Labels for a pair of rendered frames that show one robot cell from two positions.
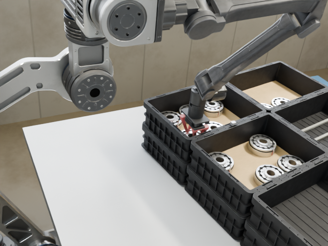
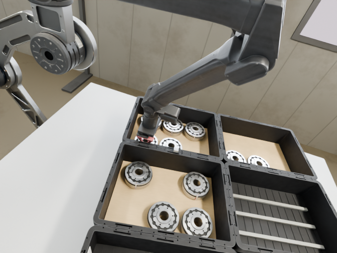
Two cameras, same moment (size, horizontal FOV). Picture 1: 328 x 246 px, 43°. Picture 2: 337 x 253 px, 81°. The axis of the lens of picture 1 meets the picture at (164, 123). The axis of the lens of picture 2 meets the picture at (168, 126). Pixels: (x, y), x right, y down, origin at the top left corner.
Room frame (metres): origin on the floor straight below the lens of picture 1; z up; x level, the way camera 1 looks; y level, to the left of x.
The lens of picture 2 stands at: (0.84, -0.48, 1.50)
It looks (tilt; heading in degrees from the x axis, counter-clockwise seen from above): 42 degrees down; 33
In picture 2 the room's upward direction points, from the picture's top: 16 degrees clockwise
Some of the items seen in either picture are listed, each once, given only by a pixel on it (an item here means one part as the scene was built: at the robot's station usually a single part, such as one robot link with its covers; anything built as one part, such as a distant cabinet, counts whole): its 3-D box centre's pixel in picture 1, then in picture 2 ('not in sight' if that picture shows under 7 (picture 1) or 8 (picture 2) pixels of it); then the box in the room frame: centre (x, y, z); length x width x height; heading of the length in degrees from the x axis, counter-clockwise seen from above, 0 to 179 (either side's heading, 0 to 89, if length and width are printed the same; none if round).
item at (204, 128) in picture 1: (195, 129); (146, 136); (1.26, -0.12, 0.91); 0.07 x 0.07 x 0.09; 32
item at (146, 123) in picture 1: (203, 118); (172, 134); (1.40, -0.15, 0.87); 0.40 x 0.30 x 0.11; 128
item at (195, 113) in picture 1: (195, 110); (150, 120); (1.28, -0.11, 0.98); 0.10 x 0.07 x 0.07; 32
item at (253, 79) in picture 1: (271, 95); (256, 151); (1.65, -0.47, 0.87); 0.40 x 0.30 x 0.11; 128
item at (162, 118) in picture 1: (204, 108); (175, 126); (1.40, -0.15, 0.92); 0.40 x 0.30 x 0.02; 128
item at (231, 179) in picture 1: (259, 150); (169, 187); (1.17, -0.34, 0.92); 0.40 x 0.30 x 0.02; 128
